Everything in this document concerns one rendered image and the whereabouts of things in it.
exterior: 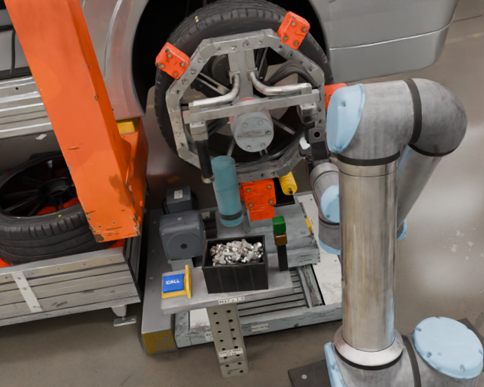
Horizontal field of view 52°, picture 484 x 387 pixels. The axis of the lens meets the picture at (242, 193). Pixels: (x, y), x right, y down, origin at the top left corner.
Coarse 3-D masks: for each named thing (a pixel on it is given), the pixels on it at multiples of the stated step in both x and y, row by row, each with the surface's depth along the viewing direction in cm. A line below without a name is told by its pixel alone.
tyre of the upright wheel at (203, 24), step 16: (224, 0) 178; (240, 0) 176; (256, 0) 178; (192, 16) 177; (208, 16) 167; (224, 16) 163; (240, 16) 163; (256, 16) 163; (272, 16) 165; (176, 32) 178; (192, 32) 164; (208, 32) 164; (224, 32) 165; (240, 32) 165; (192, 48) 167; (304, 48) 171; (320, 48) 172; (320, 64) 175; (160, 80) 172; (160, 96) 175; (160, 112) 178; (160, 128) 182
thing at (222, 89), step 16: (256, 64) 174; (272, 96) 183; (288, 112) 206; (208, 128) 186; (288, 128) 190; (192, 144) 187; (208, 144) 196; (224, 144) 203; (272, 144) 199; (288, 144) 192; (240, 160) 195; (256, 160) 194
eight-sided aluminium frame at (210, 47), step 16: (256, 32) 162; (272, 32) 159; (208, 48) 159; (224, 48) 159; (240, 48) 160; (256, 48) 161; (272, 48) 161; (288, 48) 162; (192, 64) 161; (304, 64) 165; (176, 80) 168; (192, 80) 164; (320, 80) 169; (176, 96) 166; (320, 96) 172; (176, 112) 170; (320, 112) 176; (176, 128) 173; (176, 144) 177; (192, 160) 181; (272, 160) 191; (288, 160) 185; (240, 176) 187; (256, 176) 187; (272, 176) 188
